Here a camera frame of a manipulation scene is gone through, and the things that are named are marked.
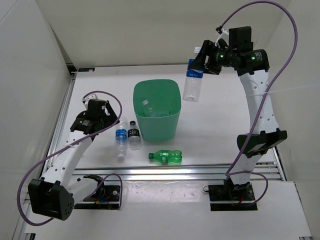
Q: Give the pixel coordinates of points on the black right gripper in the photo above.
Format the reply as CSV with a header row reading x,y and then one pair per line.
x,y
198,63

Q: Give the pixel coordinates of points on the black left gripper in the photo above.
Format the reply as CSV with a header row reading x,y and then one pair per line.
x,y
110,119

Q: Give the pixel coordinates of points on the blue label bottle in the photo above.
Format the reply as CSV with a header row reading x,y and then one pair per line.
x,y
192,85
121,139

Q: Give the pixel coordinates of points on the black label plastic bottle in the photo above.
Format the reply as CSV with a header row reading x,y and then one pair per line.
x,y
133,136

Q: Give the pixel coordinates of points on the clear unlabelled plastic bottle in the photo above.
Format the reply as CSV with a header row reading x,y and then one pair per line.
x,y
149,111

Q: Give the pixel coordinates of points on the green plastic soda bottle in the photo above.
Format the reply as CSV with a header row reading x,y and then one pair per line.
x,y
166,157

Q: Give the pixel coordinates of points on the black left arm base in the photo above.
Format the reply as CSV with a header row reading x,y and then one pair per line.
x,y
101,196

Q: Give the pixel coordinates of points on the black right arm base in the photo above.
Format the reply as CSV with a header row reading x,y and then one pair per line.
x,y
230,197

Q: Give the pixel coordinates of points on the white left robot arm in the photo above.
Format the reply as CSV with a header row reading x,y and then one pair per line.
x,y
53,195

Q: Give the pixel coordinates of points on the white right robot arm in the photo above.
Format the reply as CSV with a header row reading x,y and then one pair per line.
x,y
252,67

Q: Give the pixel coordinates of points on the green plastic bin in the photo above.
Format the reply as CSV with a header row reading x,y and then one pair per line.
x,y
164,95

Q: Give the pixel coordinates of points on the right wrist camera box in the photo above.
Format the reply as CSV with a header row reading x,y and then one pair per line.
x,y
237,40

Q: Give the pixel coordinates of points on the white cable tie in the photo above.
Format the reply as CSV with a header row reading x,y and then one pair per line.
x,y
286,89

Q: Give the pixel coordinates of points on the aluminium frame rail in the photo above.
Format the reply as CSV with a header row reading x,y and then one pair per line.
x,y
214,172

